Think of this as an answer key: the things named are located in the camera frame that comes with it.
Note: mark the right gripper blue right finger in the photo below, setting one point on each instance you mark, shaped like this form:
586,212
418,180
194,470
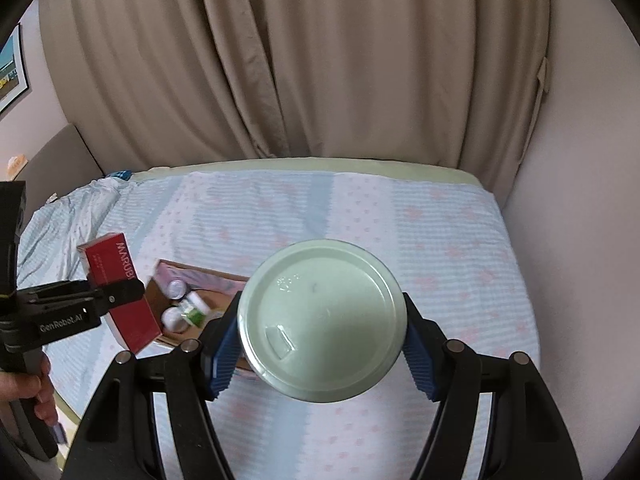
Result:
527,437

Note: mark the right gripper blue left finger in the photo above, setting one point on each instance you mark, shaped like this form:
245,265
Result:
117,437

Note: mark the red small carton box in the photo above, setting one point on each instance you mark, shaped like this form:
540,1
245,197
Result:
109,268

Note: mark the white earbuds case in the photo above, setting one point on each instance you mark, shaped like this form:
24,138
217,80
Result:
173,321

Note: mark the silver lid red jar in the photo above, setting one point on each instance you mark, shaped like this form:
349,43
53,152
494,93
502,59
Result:
176,290

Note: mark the white lid green jar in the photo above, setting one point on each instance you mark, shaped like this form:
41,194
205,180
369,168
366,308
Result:
194,309

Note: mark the pale green lid jar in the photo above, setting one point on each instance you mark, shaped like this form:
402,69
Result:
322,321

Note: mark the person's left hand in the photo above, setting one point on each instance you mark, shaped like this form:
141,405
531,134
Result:
24,386

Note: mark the light blue crumpled blanket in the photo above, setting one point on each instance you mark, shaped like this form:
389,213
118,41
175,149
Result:
47,251

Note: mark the orange plush toy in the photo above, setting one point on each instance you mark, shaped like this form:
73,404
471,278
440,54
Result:
15,166

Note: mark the grey bed headboard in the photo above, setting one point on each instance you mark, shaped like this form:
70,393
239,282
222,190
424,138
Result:
63,164

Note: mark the pink patterned cardboard box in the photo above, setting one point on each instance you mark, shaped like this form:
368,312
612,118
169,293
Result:
216,288

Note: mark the blue pink checkered bedsheet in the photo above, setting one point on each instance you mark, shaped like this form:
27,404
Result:
445,243

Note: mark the framed landscape picture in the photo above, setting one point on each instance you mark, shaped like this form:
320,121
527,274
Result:
13,79

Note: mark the beige curtain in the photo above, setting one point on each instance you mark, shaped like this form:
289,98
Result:
452,83

